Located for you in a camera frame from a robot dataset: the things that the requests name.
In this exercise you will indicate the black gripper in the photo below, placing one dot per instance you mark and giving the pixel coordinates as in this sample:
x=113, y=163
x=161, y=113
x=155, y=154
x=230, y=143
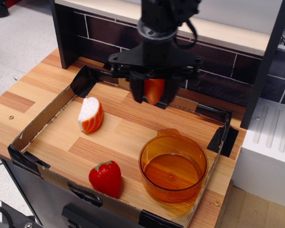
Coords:
x=158, y=56

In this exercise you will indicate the orange toy carrot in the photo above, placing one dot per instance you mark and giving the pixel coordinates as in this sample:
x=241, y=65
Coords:
x=153, y=90

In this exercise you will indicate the orange transparent plastic pot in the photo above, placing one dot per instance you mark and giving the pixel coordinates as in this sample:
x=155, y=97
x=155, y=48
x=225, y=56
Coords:
x=173, y=166

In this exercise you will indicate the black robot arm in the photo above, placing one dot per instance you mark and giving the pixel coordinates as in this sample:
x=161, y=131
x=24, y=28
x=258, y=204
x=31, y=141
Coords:
x=166, y=14

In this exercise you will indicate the cardboard fence with black tape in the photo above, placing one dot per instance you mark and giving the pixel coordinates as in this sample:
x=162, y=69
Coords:
x=51, y=158

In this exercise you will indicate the white orange salmon sushi toy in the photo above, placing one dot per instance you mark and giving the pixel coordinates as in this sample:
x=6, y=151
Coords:
x=91, y=115

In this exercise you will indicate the dark tile backsplash shelf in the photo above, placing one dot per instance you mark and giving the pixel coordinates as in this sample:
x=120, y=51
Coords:
x=239, y=66

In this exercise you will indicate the red toy strawberry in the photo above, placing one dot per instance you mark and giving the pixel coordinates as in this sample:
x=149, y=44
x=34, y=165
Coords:
x=106, y=178

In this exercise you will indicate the white ribbed sink drainboard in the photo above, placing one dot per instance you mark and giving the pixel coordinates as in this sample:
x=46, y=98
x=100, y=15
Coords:
x=260, y=167

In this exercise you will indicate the black object top left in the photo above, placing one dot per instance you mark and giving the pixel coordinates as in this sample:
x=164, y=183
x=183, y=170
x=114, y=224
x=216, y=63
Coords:
x=0, y=8

